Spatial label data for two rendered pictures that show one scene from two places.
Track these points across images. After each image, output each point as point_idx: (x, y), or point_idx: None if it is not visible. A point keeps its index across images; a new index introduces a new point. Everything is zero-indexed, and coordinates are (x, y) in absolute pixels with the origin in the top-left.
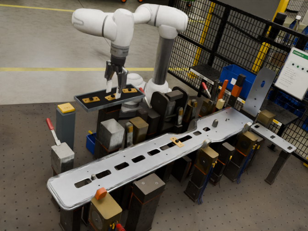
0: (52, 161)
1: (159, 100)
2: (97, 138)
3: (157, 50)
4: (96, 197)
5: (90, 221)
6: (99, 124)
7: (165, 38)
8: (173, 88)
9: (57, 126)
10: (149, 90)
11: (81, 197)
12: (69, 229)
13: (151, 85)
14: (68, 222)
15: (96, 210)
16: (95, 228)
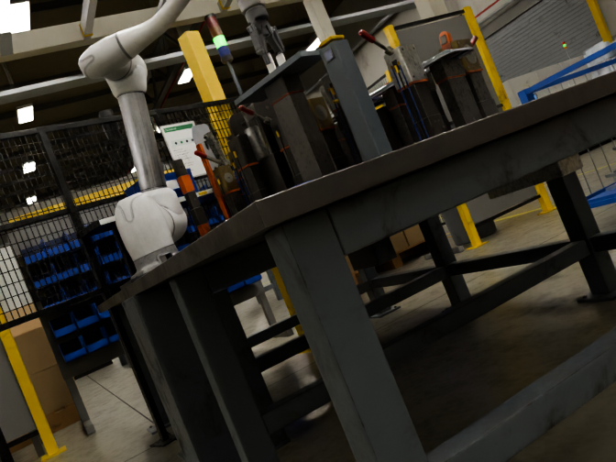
0: (411, 69)
1: (266, 104)
2: (317, 150)
3: (139, 122)
4: (451, 41)
5: (469, 69)
6: (306, 123)
7: (142, 93)
8: (230, 122)
9: (350, 69)
10: (169, 200)
11: (451, 58)
12: (479, 116)
13: (164, 192)
14: (473, 107)
15: (463, 41)
16: (475, 68)
